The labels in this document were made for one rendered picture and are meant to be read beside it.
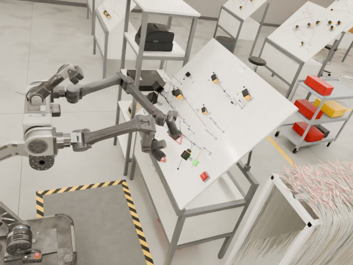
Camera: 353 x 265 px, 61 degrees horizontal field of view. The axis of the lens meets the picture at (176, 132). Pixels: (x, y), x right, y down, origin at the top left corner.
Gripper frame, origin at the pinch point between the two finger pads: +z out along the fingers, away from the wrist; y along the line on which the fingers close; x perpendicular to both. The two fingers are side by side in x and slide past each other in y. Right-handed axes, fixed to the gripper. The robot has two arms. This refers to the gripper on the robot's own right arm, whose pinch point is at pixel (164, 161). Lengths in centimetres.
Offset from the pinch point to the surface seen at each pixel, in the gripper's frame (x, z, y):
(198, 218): 13, 47, -20
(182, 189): 5.4, 21.5, -11.2
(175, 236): 35, 50, -14
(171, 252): 47, 66, -11
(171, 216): 26, 43, -4
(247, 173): -38, 53, -21
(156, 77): -57, 17, 112
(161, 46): -72, -17, 90
